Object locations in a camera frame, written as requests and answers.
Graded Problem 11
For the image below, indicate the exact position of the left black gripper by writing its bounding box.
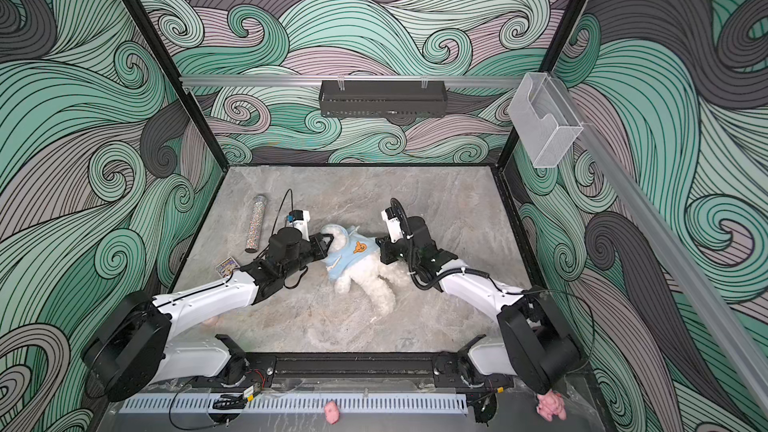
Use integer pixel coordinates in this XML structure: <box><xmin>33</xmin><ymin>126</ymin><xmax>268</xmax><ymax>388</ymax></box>
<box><xmin>281</xmin><ymin>231</ymin><xmax>332</xmax><ymax>281</ymax></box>

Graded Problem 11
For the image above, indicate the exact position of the white teddy bear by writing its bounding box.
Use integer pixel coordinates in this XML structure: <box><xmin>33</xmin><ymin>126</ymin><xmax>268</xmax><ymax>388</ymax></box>
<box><xmin>321</xmin><ymin>224</ymin><xmax>410</xmax><ymax>316</ymax></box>

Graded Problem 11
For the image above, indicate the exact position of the light blue teddy hoodie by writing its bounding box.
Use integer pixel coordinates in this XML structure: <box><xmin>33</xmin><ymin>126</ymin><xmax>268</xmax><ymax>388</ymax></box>
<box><xmin>322</xmin><ymin>226</ymin><xmax>379</xmax><ymax>281</ymax></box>

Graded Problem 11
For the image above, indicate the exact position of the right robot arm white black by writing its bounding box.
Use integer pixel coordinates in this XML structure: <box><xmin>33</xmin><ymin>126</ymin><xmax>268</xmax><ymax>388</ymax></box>
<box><xmin>376</xmin><ymin>208</ymin><xmax>586</xmax><ymax>394</ymax></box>

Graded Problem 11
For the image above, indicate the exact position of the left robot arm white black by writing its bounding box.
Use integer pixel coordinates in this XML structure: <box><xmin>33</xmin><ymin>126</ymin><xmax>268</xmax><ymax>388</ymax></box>
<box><xmin>81</xmin><ymin>227</ymin><xmax>333</xmax><ymax>402</ymax></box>

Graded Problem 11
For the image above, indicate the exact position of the clear tube with beads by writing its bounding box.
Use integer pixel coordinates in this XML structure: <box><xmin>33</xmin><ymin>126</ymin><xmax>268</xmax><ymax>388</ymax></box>
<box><xmin>245</xmin><ymin>194</ymin><xmax>268</xmax><ymax>254</ymax></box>

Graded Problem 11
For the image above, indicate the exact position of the small card on table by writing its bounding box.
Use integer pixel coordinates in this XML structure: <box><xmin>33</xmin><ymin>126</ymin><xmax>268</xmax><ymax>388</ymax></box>
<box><xmin>216</xmin><ymin>257</ymin><xmax>240</xmax><ymax>279</ymax></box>

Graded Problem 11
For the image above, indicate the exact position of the small pink toy piece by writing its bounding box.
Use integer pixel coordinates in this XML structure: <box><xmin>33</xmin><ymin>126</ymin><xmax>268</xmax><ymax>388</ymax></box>
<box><xmin>324</xmin><ymin>401</ymin><xmax>341</xmax><ymax>425</ymax></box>

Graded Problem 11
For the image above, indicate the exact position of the pink plush toy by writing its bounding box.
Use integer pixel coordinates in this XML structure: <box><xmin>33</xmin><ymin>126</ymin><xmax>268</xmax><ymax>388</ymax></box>
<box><xmin>536</xmin><ymin>390</ymin><xmax>567</xmax><ymax>422</ymax></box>

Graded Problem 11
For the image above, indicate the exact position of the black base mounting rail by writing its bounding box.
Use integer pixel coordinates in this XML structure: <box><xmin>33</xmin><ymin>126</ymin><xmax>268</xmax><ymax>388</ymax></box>
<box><xmin>116</xmin><ymin>350</ymin><xmax>595</xmax><ymax>390</ymax></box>

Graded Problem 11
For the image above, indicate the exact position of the black wall-mounted tray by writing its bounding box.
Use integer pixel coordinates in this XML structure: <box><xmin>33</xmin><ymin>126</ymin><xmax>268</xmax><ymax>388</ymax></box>
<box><xmin>319</xmin><ymin>81</ymin><xmax>448</xmax><ymax>118</ymax></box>

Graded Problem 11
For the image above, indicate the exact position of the white slotted cable duct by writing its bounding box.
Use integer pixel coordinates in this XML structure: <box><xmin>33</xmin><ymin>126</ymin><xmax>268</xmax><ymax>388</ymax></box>
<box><xmin>119</xmin><ymin>392</ymin><xmax>468</xmax><ymax>415</ymax></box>

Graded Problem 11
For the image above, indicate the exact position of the aluminium rail back wall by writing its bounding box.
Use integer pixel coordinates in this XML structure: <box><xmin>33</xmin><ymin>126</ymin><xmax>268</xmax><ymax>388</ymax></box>
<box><xmin>179</xmin><ymin>74</ymin><xmax>522</xmax><ymax>89</ymax></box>

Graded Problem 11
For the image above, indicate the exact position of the aluminium rail wall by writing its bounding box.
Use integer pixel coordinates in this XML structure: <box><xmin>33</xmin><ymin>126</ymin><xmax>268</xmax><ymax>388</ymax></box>
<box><xmin>179</xmin><ymin>74</ymin><xmax>522</xmax><ymax>89</ymax></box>
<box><xmin>550</xmin><ymin>78</ymin><xmax>767</xmax><ymax>411</ymax></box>

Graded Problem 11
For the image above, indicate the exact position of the clear acrylic wall holder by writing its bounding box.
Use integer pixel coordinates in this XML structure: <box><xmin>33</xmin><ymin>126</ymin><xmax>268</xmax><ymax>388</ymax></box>
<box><xmin>508</xmin><ymin>72</ymin><xmax>583</xmax><ymax>169</ymax></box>

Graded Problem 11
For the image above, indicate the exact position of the aluminium rail right wall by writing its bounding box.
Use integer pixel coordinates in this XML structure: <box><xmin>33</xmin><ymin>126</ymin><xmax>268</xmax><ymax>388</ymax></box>
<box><xmin>550</xmin><ymin>78</ymin><xmax>767</xmax><ymax>411</ymax></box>

